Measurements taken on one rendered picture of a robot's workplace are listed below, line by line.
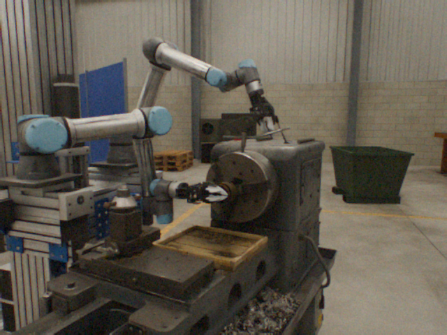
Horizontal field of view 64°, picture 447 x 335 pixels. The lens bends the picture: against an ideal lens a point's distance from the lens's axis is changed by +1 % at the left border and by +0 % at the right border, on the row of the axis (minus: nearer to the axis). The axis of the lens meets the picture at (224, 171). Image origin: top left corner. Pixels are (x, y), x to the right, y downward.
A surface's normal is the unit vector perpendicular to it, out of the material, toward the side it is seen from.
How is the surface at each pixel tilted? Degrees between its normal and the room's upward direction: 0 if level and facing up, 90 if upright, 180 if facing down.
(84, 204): 90
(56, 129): 91
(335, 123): 90
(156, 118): 89
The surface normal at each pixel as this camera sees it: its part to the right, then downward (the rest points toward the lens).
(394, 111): -0.24, 0.14
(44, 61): 0.93, 0.06
